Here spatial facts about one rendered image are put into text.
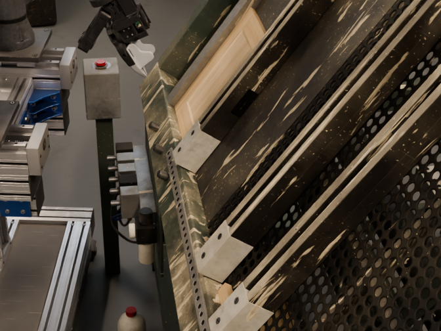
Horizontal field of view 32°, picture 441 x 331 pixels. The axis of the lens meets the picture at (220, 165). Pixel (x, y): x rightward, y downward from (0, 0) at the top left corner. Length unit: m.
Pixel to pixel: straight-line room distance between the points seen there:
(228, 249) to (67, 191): 1.96
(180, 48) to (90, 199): 1.15
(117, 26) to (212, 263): 0.57
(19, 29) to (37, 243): 0.89
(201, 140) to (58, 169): 1.75
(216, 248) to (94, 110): 1.05
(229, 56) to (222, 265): 0.77
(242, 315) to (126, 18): 0.68
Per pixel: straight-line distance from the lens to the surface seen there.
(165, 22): 5.28
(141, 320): 2.74
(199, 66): 2.41
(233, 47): 2.31
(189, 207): 2.00
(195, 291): 1.79
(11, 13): 2.50
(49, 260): 2.93
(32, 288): 2.83
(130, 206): 2.31
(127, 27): 1.69
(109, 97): 2.64
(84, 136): 4.01
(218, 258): 1.76
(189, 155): 2.13
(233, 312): 1.60
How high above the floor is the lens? 2.12
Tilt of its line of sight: 34 degrees down
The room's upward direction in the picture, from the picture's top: 2 degrees clockwise
